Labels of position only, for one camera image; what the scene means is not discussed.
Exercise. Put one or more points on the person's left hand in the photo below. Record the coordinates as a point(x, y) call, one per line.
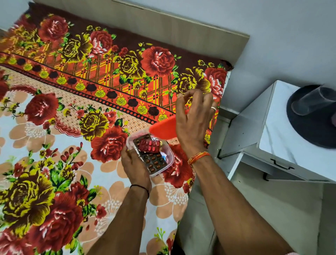
point(136, 170)

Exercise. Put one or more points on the person's right hand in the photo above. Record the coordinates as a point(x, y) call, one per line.
point(194, 126)

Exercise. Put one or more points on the person's right thumb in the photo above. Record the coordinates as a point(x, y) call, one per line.
point(179, 110)

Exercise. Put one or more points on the person's left thumb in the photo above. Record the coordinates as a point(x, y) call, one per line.
point(132, 152)

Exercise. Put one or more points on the red plastic lid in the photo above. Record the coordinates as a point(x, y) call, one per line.
point(162, 128)

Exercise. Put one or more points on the clear plastic container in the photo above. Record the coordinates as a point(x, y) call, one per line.
point(168, 153)

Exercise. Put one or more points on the person's left forearm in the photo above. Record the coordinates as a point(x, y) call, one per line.
point(123, 223)

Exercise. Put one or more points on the person's right forearm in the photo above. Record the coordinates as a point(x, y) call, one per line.
point(231, 210)

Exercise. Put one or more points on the red blister pack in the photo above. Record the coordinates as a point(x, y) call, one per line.
point(149, 145)

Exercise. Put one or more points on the brown pill blister pack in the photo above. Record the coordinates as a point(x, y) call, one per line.
point(156, 163)

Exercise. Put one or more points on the black thread wristband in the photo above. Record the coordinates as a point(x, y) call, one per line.
point(141, 187)

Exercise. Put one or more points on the floral bedsheet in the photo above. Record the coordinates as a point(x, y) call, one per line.
point(65, 105)

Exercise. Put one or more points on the wooden headboard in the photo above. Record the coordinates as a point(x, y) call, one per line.
point(170, 26)

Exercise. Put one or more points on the white bedside cabinet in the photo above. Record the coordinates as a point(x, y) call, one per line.
point(273, 136)

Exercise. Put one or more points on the clear glass tumbler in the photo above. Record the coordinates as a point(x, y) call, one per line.
point(312, 101)

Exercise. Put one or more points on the black round mat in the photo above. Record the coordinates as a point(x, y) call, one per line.
point(312, 128)

